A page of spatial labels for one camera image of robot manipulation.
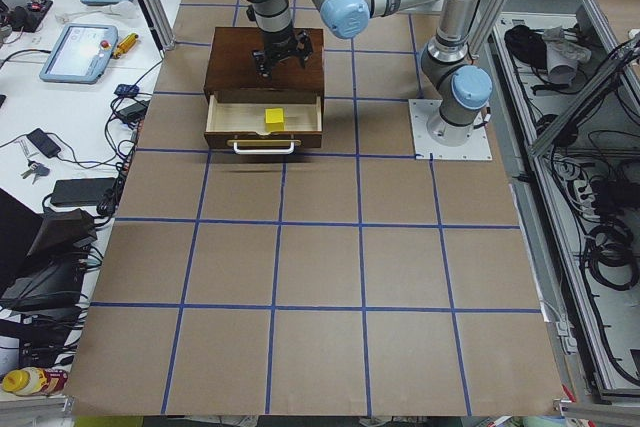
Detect yellow capped bottle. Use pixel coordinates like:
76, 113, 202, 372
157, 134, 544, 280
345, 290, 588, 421
1, 367, 68, 396

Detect yellow block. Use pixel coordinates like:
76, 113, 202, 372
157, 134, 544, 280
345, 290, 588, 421
264, 107, 286, 133

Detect yellow screwdriver tool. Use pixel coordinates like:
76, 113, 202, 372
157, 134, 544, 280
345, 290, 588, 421
112, 32, 139, 59

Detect black phone on table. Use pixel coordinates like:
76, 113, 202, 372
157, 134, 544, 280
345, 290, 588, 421
26, 128, 61, 158

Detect dark wooden drawer cabinet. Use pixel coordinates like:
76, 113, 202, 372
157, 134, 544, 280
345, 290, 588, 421
203, 27, 325, 103

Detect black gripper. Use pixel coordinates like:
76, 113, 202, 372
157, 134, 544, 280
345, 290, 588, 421
252, 29, 314, 78

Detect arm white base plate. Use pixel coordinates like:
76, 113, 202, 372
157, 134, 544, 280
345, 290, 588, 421
408, 99, 493, 161

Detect near blue teach pendant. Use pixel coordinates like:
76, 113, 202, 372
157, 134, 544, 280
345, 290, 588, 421
39, 23, 118, 84

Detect light wood drawer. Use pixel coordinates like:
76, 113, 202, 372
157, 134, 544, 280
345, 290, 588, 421
204, 97, 324, 151

